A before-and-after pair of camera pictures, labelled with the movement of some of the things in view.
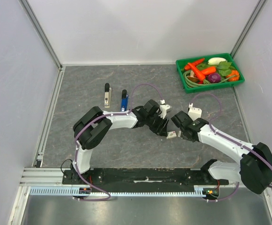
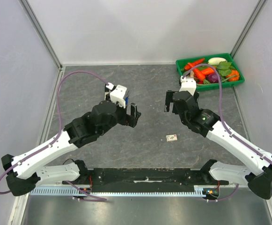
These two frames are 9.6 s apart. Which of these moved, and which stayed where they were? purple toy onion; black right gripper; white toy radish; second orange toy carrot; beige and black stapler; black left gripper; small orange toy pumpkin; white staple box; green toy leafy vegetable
Moved: white staple box; black left gripper; black right gripper
Stayed: purple toy onion; second orange toy carrot; beige and black stapler; small orange toy pumpkin; white toy radish; green toy leafy vegetable
